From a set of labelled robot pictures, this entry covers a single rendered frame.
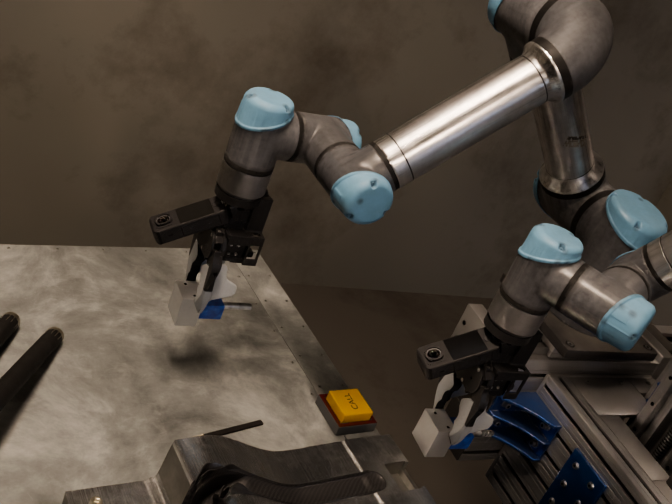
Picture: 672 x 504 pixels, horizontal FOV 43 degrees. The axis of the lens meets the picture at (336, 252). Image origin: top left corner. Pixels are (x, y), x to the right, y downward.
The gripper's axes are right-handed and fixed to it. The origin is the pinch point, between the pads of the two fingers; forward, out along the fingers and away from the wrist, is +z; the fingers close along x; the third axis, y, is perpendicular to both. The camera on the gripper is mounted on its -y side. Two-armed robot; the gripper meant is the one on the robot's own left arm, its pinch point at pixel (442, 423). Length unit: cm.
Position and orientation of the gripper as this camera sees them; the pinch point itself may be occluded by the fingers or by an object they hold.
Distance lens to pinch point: 134.7
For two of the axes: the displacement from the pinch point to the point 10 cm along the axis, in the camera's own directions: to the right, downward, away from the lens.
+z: -3.4, 8.1, 4.7
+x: -3.3, -5.7, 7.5
